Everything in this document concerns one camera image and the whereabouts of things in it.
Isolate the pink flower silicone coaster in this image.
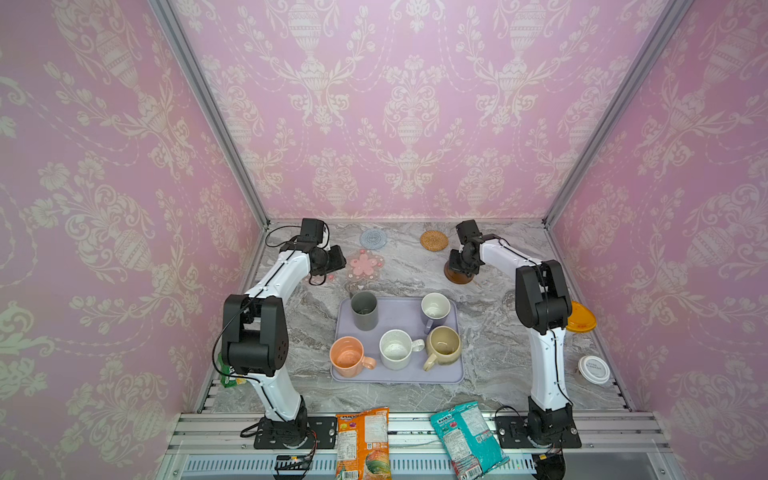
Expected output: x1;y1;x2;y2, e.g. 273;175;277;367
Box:
346;249;385;281

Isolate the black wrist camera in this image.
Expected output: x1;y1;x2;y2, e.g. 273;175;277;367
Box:
297;218;328;246
456;220;483;245

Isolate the white mug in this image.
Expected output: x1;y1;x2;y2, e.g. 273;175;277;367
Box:
379;329;425;371

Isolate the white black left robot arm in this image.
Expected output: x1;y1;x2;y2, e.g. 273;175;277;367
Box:
213;245;346;449

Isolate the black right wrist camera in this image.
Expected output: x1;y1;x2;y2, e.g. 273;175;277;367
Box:
456;220;483;245

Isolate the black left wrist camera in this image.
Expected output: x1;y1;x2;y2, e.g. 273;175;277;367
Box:
297;218;328;246

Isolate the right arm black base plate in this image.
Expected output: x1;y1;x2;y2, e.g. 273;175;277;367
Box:
494;412;582;450

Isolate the lavender silicone tray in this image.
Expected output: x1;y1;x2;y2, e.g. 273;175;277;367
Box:
329;296;466;386

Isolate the beige yellow mug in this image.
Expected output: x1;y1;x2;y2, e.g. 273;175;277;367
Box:
423;326;463;372

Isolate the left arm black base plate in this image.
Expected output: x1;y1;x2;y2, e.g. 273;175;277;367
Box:
253;416;337;450

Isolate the aluminium frame post right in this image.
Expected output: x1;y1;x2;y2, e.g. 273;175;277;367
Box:
542;0;694;232

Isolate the peach orange mug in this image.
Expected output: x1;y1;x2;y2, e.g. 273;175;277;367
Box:
329;336;377;378

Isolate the blue woven round coaster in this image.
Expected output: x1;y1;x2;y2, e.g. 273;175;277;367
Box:
359;228;388;250

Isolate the teal snack bag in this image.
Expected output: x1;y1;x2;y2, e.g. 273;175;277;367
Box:
430;402;509;480

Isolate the woven rattan round coaster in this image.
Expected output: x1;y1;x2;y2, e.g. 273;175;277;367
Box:
420;230;449;252

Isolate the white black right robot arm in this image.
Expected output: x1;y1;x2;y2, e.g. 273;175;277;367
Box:
447;235;575;446

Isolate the brown wooden round coaster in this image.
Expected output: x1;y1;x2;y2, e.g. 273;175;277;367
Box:
444;263;473;285

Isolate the lavender mug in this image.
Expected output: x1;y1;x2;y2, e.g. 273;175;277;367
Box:
420;293;452;334

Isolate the aluminium frame post left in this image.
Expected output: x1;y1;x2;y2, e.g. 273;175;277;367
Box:
148;0;269;230

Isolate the grey mug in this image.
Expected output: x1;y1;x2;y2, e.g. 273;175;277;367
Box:
350;291;378;331

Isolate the aluminium frame post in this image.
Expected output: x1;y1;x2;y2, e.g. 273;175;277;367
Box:
542;0;694;232
148;0;269;230

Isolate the green snack packet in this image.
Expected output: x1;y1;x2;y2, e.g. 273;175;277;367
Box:
217;355;247;388

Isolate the orange snack bag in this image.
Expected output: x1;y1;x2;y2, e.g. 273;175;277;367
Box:
335;407;392;480

